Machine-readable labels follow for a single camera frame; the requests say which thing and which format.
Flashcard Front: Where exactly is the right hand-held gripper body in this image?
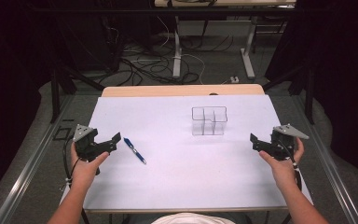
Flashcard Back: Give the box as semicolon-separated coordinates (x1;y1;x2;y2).
269;123;310;161

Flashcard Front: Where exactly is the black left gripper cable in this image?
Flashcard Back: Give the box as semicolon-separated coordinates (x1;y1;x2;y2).
62;135;82;191

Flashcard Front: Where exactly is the black metal stand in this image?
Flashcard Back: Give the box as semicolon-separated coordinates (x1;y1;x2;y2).
49;63;105;124
262;62;315;125

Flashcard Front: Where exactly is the tangle of floor cables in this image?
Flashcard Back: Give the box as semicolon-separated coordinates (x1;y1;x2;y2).
99;15;235;87

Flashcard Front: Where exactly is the blue pen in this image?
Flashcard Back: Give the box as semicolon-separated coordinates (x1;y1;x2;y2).
123;136;147;165

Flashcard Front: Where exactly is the clear plastic divided organizer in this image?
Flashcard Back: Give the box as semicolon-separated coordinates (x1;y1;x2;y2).
191;105;228;137

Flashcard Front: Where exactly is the person's right hand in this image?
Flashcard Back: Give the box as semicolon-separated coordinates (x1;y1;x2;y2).
258;136;306;191

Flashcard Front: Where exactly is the person's white shirt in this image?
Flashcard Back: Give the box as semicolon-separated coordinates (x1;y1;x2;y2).
151;212;236;224

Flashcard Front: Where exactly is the person's left hand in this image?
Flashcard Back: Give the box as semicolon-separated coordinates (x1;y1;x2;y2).
70;141;110;191

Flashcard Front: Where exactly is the white-legged background desk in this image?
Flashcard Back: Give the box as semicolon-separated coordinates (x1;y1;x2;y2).
153;0;296;80

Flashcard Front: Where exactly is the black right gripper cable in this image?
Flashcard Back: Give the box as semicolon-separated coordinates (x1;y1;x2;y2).
276;139;303;192

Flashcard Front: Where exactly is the wooden table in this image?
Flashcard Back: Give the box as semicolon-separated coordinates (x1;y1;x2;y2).
101;83;266;98

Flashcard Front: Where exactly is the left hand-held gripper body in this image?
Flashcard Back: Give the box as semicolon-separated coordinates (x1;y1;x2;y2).
72;123;110;163

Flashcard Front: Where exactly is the white table mat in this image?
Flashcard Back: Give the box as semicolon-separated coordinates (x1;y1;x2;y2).
60;94;314;213

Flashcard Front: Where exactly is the black square floor frame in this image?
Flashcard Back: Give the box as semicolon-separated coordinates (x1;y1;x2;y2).
52;126;73;142

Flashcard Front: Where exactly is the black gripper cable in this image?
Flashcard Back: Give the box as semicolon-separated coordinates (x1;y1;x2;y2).
62;135;82;191
276;139;303;192

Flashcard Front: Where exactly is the aluminium floor rail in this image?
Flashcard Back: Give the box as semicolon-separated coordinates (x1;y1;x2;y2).
0;92;76;224
292;94;358;224

